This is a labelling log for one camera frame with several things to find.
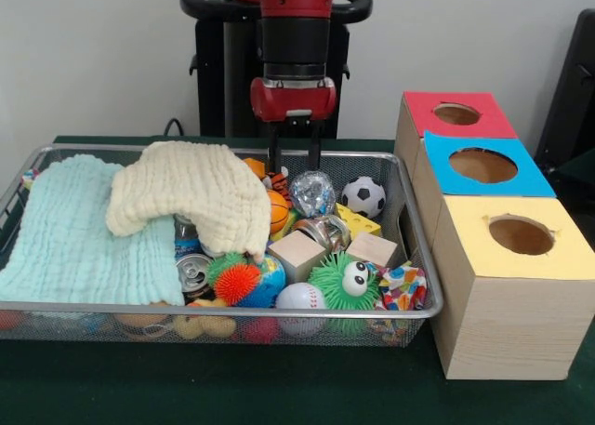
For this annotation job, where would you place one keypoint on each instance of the cream muslin cloth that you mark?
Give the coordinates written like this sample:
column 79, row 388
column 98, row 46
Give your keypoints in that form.
column 195, row 188

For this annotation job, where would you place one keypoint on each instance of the colourful patterned packet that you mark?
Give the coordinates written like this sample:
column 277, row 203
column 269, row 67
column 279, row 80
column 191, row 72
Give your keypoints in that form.
column 402, row 288

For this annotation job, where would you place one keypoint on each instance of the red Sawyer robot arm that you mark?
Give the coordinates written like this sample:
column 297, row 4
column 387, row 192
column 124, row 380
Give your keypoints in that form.
column 293, row 39

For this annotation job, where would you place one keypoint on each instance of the yellow cheese wedge toy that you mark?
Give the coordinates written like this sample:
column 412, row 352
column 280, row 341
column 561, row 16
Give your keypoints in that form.
column 358, row 222

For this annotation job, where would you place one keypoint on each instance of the shallow metal mesh bin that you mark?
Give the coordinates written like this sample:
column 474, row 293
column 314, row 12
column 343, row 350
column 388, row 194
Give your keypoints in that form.
column 325, row 153

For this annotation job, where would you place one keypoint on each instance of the white toy baseball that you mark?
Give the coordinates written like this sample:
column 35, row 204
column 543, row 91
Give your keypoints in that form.
column 300, row 298

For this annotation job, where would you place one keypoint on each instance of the clear glitter ball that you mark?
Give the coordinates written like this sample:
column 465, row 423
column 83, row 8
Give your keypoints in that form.
column 312, row 192

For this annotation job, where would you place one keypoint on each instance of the black upright panel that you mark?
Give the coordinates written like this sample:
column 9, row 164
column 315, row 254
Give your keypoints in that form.
column 572, row 95

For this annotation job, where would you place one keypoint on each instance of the light blue muslin cloth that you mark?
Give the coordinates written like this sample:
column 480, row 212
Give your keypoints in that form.
column 70, row 257

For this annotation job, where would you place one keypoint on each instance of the wooden box with three holes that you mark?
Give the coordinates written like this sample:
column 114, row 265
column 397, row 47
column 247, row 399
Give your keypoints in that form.
column 511, row 332

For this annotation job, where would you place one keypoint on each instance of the black and white soccer ball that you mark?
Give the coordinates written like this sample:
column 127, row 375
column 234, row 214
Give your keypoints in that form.
column 363, row 195

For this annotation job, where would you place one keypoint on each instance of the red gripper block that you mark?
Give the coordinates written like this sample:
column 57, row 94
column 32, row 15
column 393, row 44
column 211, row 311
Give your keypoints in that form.
column 293, row 102

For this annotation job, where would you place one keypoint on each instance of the green fuzzy googly-eyed toy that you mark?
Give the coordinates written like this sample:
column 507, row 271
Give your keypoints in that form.
column 339, row 283

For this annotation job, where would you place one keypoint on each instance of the plain wooden cube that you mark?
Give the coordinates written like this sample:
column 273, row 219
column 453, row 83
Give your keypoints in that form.
column 297, row 255
column 372, row 249

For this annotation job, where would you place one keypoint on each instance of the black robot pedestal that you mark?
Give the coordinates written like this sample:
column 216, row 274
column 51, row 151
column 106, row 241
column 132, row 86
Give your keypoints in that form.
column 223, row 95

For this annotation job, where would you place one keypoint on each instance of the orange striped tiger plush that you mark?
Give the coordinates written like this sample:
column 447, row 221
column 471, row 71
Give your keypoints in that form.
column 279, row 183

